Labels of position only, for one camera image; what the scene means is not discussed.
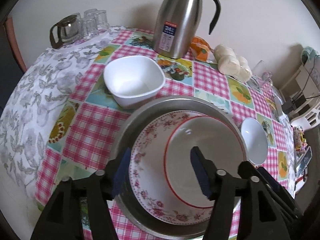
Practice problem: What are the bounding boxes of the light blue bowl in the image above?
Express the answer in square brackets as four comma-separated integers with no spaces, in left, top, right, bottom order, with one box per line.
[240,118,268,165]

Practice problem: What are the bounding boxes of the strawberry pattern bowl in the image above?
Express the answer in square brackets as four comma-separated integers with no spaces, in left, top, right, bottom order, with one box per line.
[164,115,246,209]

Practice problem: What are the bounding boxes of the stainless steel round plate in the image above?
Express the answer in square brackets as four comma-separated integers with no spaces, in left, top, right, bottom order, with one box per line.
[111,96,245,239]

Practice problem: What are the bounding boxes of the floral rim round plate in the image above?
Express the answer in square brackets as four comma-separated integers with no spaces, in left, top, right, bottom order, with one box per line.
[129,110,212,225]

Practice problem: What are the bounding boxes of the white square bowl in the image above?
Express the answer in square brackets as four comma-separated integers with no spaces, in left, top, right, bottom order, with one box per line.
[103,55,165,109]

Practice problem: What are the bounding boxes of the smartphone on stand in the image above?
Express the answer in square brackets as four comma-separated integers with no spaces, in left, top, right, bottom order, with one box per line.
[296,146,312,177]

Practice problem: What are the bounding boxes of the colourful candy roll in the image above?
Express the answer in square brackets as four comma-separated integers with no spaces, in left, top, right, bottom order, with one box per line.
[293,126,308,151]

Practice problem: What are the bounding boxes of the black power adapter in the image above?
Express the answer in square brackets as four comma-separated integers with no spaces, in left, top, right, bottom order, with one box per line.
[281,99,297,115]

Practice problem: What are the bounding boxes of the checkered fruit tablecloth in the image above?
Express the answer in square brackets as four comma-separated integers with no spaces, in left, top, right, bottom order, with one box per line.
[35,27,295,204]

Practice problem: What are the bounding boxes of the clear glass mug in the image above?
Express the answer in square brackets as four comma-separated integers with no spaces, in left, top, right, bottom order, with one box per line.
[251,60,273,92]

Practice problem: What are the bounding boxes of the packed white steamed buns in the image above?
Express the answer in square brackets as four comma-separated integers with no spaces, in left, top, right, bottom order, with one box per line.
[214,44,252,83]

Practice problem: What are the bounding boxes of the white paper bag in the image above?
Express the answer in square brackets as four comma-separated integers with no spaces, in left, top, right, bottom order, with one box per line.
[300,47,320,89]

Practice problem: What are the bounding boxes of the orange snack packet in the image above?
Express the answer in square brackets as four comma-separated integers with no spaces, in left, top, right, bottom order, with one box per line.
[190,36,215,63]

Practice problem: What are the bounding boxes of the grey floral tablecloth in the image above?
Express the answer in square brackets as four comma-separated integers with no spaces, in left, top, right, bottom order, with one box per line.
[1,26,123,188]

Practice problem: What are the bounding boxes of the stainless steel thermos jug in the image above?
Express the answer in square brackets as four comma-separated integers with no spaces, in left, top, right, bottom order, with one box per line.
[152,0,221,59]

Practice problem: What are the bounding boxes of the glass coffee pot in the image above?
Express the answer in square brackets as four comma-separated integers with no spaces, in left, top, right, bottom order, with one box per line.
[49,13,82,49]

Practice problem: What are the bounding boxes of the clear drinking glass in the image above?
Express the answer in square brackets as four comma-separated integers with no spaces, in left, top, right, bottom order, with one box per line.
[81,16,99,40]
[84,9,110,30]

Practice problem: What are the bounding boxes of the black cable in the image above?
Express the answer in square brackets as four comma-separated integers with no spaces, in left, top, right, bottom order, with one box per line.
[290,52,320,103]

